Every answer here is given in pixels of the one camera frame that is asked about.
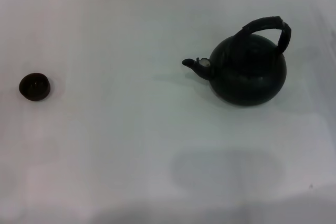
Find small dark brown teacup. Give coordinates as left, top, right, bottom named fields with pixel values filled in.
left=18, top=72, right=52, bottom=101

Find black round teapot with handle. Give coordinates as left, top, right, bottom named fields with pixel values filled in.
left=181, top=16, right=292, bottom=107

